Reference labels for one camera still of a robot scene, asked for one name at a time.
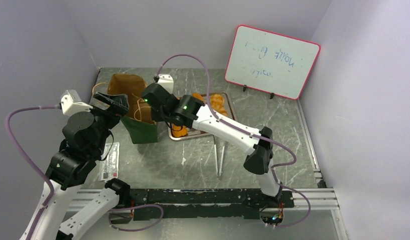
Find green brown paper bag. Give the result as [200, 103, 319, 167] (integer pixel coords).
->
[105, 73, 158, 144]

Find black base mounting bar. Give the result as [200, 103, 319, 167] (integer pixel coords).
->
[114, 188, 294, 221]

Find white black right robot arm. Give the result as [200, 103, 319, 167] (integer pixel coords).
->
[141, 83, 282, 207]

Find round orange fake bun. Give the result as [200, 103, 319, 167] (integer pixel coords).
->
[210, 93, 224, 109]

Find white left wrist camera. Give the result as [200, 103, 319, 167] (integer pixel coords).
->
[60, 89, 93, 117]

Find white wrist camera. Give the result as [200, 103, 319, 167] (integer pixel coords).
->
[153, 73, 174, 94]
[60, 89, 93, 117]

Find tan round fake bun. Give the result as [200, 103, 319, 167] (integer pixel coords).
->
[215, 106, 228, 117]

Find red framed whiteboard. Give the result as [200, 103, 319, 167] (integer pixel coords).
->
[225, 24, 321, 100]

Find silver metal tongs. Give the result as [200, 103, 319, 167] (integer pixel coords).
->
[213, 136, 226, 178]

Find silver metal tray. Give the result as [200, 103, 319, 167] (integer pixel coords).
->
[168, 91, 236, 141]

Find long orange fake baguette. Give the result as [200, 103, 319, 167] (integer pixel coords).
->
[192, 92, 204, 102]

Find white plastic packet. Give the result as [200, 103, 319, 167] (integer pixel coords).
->
[99, 142, 120, 181]

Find aluminium frame rail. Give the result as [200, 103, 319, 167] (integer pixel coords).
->
[47, 188, 340, 213]

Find orange fake bread loaf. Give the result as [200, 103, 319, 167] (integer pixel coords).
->
[171, 124, 188, 138]

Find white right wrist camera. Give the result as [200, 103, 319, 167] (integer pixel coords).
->
[153, 73, 174, 94]

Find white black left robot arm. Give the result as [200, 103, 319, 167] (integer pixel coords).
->
[22, 90, 131, 240]

